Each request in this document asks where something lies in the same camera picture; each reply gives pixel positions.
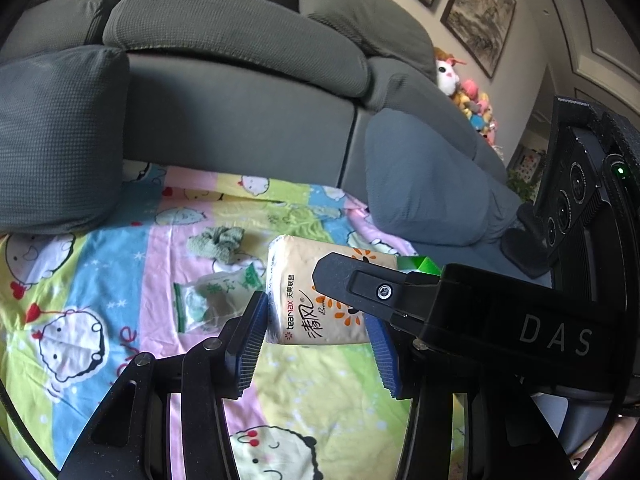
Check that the pile of colourful plush toys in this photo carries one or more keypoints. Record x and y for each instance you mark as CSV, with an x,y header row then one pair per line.
x,y
477,110

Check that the blue-grey sofa cushion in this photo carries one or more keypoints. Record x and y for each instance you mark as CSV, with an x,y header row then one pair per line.
x,y
430,175

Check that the black padded armrest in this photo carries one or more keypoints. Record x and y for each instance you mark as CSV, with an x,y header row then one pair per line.
x,y
527,215
522,252

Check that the grey sofa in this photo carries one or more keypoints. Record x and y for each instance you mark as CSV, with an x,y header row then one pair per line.
x,y
240,125

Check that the tissue packet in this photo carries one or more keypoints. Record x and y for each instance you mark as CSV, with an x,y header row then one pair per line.
x,y
300,285

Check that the green fluffy cloth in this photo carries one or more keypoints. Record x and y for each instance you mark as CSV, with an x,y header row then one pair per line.
x,y
215,242

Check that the green cardboard box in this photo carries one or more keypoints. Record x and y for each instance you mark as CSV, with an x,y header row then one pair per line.
x,y
422,265

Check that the green potted plant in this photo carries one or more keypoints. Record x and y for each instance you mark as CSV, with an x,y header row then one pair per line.
x,y
522,185

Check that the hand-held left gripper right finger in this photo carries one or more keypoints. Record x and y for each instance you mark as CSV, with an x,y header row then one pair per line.
x,y
385,360

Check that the grey textured pillow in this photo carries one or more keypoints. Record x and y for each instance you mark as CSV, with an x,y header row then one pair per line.
x,y
55,135

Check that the white plush toy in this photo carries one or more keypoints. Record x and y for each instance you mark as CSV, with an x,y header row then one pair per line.
x,y
447,75

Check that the cartoon printed blanket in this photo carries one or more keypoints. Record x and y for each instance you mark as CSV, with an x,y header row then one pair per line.
x,y
325,400

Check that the clear green-edged plastic bag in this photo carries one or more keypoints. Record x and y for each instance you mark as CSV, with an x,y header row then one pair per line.
x,y
210,300

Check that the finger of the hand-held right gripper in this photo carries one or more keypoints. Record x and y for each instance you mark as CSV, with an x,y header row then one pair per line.
x,y
370,290

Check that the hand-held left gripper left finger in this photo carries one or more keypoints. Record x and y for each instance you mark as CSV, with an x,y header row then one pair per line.
x,y
250,345

